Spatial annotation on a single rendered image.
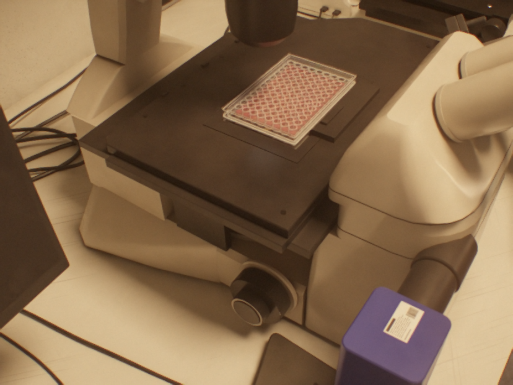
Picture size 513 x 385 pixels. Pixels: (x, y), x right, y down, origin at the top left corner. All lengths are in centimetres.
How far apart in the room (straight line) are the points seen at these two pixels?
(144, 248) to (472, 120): 42
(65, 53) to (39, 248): 68
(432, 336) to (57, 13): 87
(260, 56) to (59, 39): 51
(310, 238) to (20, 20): 70
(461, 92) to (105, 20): 39
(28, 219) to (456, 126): 33
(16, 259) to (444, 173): 33
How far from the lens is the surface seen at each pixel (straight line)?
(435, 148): 44
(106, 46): 68
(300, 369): 61
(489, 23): 102
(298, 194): 50
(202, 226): 63
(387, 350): 40
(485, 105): 43
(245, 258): 63
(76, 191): 85
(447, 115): 45
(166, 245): 68
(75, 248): 77
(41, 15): 106
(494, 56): 49
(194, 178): 52
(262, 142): 55
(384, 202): 46
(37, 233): 47
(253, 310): 59
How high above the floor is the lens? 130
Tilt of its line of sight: 44 degrees down
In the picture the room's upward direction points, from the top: 2 degrees counter-clockwise
